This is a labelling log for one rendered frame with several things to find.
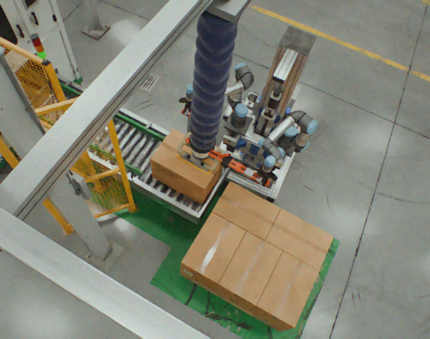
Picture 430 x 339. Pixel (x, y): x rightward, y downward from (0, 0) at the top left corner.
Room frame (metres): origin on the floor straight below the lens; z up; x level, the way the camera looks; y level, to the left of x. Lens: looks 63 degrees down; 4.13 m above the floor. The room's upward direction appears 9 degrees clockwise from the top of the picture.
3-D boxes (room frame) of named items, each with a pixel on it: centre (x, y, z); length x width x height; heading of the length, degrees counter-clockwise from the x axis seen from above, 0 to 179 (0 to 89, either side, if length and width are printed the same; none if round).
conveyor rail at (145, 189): (1.72, 1.11, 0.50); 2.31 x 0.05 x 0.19; 69
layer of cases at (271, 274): (1.08, -0.63, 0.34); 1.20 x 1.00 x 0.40; 69
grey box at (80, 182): (1.02, 0.92, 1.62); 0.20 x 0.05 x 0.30; 69
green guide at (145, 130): (2.40, 1.23, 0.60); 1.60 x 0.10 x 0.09; 69
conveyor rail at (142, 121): (2.32, 0.88, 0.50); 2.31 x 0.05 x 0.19; 69
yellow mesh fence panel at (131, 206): (1.29, 1.09, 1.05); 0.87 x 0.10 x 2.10; 121
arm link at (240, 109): (2.17, -0.21, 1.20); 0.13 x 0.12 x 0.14; 32
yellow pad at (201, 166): (1.59, 0.12, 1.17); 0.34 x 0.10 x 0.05; 68
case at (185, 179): (1.73, 0.20, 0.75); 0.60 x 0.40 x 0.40; 69
